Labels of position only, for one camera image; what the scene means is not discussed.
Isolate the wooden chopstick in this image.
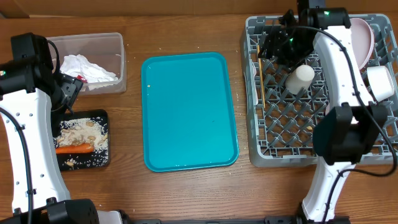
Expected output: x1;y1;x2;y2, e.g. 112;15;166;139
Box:
257;45;266;109

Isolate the white upside-down cup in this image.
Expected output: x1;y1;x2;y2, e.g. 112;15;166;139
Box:
285;65;315;95

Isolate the red snack wrapper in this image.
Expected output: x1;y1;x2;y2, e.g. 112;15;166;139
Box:
76;75;87;83

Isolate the white napkin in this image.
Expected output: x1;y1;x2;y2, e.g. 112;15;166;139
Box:
60;54;119;90

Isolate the large white plate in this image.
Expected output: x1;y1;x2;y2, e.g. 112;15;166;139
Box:
350;18;374;70

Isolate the pale green bowl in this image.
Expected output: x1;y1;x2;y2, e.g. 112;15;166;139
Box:
366;66;395;101

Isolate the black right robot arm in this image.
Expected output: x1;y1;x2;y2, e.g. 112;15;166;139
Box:
257;1;388;223

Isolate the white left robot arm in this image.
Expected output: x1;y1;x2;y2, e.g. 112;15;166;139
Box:
1;33;130;223

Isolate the black food-waste tray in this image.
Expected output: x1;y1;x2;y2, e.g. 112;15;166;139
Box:
52;109;111;172

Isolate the clear plastic bin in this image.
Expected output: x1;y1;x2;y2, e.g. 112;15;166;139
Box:
48;32;127;95

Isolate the rice and peanuts pile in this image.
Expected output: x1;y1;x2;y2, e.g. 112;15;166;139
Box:
53;117;109;167

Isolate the orange carrot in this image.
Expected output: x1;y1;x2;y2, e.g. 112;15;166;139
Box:
55;143;94;154

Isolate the teal plastic tray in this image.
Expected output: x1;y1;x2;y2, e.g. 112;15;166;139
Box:
141;52;239;172

